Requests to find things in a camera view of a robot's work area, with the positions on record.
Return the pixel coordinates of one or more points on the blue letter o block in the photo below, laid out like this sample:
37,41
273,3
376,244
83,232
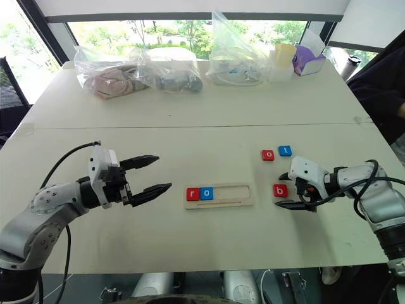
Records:
207,193

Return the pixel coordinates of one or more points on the white round object under table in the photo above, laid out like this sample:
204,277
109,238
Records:
331,275

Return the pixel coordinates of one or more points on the red letter r block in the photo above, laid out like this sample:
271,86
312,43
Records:
193,194

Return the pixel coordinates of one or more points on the clear bag with pink cloth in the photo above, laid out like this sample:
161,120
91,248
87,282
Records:
107,79

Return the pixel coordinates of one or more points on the red letter b block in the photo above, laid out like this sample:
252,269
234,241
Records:
280,191

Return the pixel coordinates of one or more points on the tall clear plastic bag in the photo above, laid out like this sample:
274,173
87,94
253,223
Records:
231,60

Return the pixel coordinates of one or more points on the person in dark clothes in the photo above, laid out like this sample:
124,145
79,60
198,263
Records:
379,88

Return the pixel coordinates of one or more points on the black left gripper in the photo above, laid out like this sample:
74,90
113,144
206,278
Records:
114,187

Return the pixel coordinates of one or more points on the purple tissue box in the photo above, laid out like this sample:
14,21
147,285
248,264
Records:
305,61

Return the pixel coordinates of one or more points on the silver rounded robot leg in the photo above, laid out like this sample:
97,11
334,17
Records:
240,285
153,283

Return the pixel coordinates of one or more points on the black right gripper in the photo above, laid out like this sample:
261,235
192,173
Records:
304,190

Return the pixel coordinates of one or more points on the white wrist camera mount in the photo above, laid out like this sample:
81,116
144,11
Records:
98,164
308,169

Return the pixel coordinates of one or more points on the metal table bracket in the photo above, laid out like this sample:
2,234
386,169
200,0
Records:
294,283
110,294

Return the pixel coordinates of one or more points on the wooden letter tray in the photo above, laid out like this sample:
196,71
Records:
234,194

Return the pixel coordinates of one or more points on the red letter o block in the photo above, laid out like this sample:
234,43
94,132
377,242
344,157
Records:
268,155

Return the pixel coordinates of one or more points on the blue letter t block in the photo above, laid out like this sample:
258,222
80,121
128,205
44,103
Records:
285,151

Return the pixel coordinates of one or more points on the clear bag with dark item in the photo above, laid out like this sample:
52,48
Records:
177,76

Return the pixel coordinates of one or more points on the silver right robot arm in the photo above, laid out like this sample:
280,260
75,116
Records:
376,196

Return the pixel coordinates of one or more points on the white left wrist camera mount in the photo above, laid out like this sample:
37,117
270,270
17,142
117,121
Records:
98,164

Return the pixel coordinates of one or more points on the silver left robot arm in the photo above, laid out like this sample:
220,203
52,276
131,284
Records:
47,202

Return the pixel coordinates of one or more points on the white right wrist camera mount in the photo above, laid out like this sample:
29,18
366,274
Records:
308,169

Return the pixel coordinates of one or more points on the black mesh office chair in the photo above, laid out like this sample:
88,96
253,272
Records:
9,92

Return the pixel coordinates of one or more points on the dark travel tumbler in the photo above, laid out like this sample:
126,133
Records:
350,66

